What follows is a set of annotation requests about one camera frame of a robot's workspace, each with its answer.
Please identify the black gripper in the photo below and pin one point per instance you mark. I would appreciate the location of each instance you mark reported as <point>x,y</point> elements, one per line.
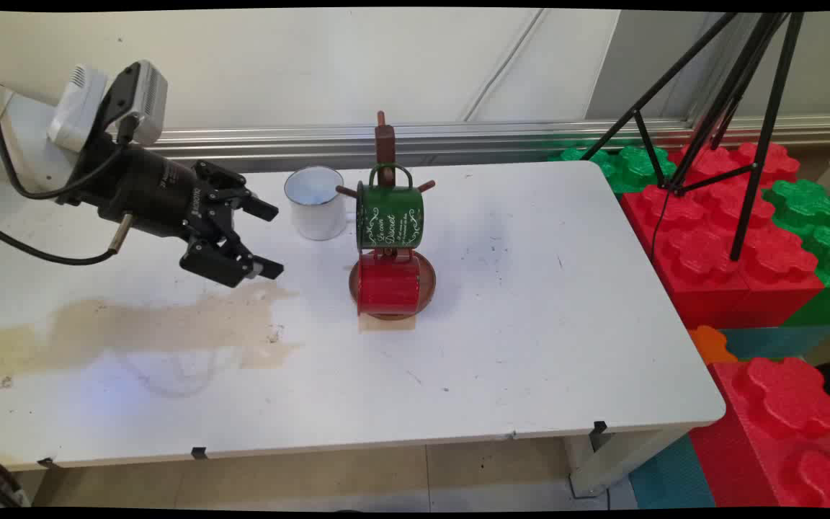
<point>145,191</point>

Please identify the green enamel mug white lettering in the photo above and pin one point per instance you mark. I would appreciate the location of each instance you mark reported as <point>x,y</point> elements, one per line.
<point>390,220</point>

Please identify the red enamel mug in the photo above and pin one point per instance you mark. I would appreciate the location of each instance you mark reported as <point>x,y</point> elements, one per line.
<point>388,285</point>

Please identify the brown wooden mug tree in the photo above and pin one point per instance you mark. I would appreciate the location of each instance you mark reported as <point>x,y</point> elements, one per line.
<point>385,144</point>

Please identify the black table edge clip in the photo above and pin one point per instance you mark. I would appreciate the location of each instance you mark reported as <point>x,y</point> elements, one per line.
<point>199,453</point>
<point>599,432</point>
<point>46,463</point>

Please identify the green building block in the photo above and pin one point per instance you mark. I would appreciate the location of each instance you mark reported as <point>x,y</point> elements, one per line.
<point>631,166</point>
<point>829,245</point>

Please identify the white table leg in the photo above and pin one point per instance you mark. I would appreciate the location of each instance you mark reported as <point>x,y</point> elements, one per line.
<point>613,458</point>

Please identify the large red building block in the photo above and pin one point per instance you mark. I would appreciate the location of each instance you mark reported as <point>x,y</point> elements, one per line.
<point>782,425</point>
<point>717,267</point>

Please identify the orange building block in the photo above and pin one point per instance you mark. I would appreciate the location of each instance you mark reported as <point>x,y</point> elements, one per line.
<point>710,344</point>

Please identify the teal building block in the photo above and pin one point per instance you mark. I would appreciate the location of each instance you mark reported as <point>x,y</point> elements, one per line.
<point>775,341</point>
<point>671,476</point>

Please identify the black tripod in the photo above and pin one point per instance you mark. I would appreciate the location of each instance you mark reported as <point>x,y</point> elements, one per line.
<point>753,158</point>

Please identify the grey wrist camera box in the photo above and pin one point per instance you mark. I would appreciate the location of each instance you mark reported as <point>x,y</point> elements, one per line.
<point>148,101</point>

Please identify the aluminium wall rail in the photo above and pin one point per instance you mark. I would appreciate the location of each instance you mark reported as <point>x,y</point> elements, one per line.
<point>501,140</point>

